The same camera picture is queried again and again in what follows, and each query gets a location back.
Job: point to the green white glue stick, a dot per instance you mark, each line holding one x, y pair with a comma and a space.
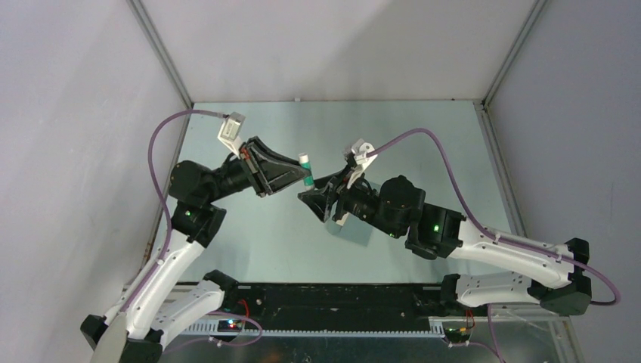
308, 180

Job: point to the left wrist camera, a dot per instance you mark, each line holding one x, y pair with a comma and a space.
229, 132

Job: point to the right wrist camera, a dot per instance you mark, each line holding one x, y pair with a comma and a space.
359, 156

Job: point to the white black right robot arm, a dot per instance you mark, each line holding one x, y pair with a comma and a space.
551, 276

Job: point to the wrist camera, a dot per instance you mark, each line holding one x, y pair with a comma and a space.
359, 156
229, 132

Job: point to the right controller board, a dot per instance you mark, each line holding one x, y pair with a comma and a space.
458, 335

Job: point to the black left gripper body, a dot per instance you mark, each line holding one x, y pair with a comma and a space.
233, 178

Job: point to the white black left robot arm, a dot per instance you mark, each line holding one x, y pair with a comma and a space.
170, 250

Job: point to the left controller board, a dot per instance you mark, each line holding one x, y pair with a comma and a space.
230, 326

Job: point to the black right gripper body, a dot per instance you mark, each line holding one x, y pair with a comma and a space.
358, 200

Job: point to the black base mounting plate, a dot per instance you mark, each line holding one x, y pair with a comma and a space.
339, 308

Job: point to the controller board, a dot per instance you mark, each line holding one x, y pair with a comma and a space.
458, 335
230, 326

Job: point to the aluminium frame rail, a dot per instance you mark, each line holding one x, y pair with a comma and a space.
327, 308

